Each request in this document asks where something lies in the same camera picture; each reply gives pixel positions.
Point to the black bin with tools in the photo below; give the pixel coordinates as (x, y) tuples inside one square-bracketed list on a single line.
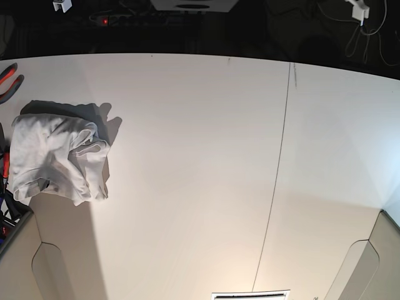
[(14, 215)]

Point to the red handled tool left edge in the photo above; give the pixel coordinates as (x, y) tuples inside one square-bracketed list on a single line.
[(5, 162)]

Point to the white device top centre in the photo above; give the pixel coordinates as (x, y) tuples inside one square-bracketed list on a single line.
[(219, 6)]

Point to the black power strip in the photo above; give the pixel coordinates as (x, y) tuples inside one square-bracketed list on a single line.
[(122, 20)]

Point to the white t-shirt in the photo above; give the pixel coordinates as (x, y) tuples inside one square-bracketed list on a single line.
[(59, 149)]

